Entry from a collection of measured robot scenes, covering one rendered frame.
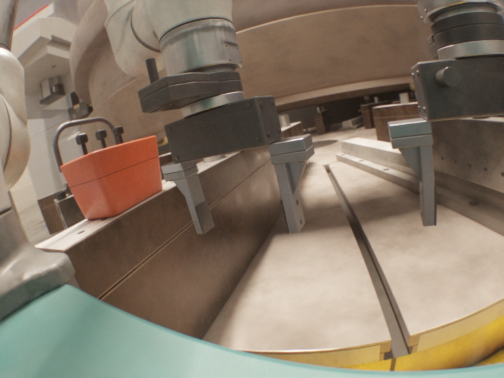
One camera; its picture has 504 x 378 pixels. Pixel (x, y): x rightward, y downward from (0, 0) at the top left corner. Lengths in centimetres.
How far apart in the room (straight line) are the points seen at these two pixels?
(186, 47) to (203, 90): 6
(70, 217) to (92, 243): 118
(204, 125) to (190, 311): 47
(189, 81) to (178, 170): 14
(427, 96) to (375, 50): 75
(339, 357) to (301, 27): 95
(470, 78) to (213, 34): 24
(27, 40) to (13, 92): 296
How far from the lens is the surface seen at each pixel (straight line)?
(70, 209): 163
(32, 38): 330
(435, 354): 79
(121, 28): 43
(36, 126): 582
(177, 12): 30
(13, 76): 42
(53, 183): 566
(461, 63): 25
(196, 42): 28
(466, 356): 91
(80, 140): 56
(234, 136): 28
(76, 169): 54
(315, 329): 65
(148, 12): 34
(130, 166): 54
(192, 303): 66
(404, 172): 151
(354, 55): 95
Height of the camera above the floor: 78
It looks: 14 degrees down
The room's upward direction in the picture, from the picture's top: 14 degrees counter-clockwise
